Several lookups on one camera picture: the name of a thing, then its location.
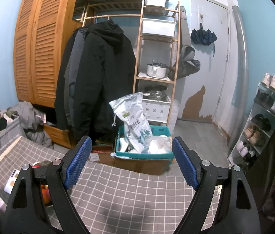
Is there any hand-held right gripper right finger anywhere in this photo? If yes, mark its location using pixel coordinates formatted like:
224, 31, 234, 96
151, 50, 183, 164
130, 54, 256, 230
172, 137, 261, 234

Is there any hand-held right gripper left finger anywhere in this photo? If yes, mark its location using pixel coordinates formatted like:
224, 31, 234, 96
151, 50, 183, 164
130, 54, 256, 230
4, 136, 93, 234

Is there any dark green scalloped plate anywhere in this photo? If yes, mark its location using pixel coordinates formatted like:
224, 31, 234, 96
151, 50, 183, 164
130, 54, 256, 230
31, 160, 55, 207

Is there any grey tote bag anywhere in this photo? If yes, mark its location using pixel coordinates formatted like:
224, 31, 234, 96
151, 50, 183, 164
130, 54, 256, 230
0, 116, 27, 160

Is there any flat cardboard box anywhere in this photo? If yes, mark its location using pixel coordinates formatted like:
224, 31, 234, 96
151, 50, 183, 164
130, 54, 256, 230
91, 145, 115, 162

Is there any clear plastic bag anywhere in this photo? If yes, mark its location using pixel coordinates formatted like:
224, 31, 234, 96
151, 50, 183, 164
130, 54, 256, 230
143, 136, 173, 154

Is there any grey clothes pile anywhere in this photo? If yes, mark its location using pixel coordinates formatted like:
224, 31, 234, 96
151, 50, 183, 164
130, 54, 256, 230
7, 101, 54, 149

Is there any teal plastic bin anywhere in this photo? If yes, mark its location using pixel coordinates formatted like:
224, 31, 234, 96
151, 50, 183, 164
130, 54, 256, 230
115, 125, 174, 160

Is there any large brown cardboard box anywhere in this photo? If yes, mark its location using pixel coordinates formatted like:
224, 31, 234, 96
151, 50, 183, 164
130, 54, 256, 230
113, 155, 174, 176

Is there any white smartphone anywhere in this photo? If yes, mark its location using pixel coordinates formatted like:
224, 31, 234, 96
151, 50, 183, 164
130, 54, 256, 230
3, 169, 21, 194

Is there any white perforated basket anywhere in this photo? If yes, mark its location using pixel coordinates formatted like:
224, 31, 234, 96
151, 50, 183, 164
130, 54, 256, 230
142, 97, 172, 122

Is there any white printed rice bag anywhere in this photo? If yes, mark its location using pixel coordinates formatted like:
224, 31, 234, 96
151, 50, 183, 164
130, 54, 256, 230
109, 93, 152, 154

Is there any steel cooking pot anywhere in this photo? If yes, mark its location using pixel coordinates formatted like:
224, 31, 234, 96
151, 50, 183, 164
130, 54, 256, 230
143, 85, 168, 100

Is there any wooden louvered wardrobe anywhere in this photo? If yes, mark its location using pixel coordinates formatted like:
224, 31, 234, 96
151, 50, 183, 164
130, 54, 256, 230
13, 0, 84, 149

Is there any dark grey jacket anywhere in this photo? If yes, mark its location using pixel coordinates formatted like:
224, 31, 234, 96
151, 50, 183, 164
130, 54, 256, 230
63, 28, 89, 127

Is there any white shoe rack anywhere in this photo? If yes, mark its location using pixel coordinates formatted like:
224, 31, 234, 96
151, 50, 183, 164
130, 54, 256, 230
226, 82, 275, 168

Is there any black hooded jacket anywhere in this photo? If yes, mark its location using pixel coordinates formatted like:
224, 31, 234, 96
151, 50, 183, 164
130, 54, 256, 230
55, 19, 136, 139

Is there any pale blue door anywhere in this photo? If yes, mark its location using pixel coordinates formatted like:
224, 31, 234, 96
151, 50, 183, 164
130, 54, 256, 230
184, 0, 230, 127

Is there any wooden shelf rack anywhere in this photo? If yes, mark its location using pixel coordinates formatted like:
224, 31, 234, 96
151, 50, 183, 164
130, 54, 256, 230
75, 1, 180, 132

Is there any white cooking pot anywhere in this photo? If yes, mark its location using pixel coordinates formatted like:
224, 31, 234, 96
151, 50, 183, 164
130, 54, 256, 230
147, 63, 169, 78

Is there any dark hanging bag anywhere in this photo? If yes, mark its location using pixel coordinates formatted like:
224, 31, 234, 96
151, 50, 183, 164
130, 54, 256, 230
174, 46, 201, 79

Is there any grey metal pipe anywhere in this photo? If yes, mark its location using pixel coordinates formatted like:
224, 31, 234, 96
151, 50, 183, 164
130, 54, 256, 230
229, 5, 248, 149

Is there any dark blue folding umbrella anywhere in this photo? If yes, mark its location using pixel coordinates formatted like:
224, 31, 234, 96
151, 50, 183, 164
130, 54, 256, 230
190, 28, 218, 56

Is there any grey folded board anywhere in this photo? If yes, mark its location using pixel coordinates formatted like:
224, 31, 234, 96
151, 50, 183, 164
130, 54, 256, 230
179, 6, 188, 66

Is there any wide white storage bin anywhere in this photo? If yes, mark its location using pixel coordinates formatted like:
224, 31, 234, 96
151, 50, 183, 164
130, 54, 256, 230
142, 18, 177, 38

